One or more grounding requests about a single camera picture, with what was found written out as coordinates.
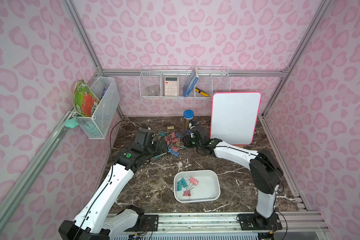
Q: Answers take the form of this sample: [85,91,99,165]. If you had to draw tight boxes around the yellow utility knife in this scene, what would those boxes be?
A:
[195,88,210,97]

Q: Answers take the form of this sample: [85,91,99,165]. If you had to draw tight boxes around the blue book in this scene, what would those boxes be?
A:
[183,67,199,97]

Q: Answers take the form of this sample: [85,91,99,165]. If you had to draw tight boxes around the white storage tray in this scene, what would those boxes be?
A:
[174,170,221,204]

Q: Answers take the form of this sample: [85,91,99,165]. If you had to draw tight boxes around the white calculator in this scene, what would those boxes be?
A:
[164,76,179,97]

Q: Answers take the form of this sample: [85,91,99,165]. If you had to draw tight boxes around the pink framed whiteboard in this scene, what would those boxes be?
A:
[210,92,262,145]

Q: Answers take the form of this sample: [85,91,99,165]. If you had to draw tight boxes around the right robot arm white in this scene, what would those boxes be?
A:
[183,125,284,228]

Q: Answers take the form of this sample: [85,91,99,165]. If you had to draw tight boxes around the blue lid pencil canister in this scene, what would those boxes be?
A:
[183,110,194,131]

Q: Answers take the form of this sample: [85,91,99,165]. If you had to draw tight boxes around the wire shelf on back wall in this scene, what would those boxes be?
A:
[139,66,231,99]

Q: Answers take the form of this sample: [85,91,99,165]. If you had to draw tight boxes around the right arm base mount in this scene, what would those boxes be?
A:
[236,212,283,231]

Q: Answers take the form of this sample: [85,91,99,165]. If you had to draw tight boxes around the pink binder clip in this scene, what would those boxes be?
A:
[183,191,191,198]

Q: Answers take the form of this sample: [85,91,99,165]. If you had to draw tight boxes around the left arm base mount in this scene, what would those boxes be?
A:
[125,214,159,232]

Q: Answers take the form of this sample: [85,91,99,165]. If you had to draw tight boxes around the green red snack bag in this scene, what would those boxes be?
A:
[73,80,100,118]

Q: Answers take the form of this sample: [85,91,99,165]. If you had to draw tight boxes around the white mesh wall basket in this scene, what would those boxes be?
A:
[75,77,121,140]

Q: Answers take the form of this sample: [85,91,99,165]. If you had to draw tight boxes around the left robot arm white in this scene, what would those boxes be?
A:
[59,128,169,240]

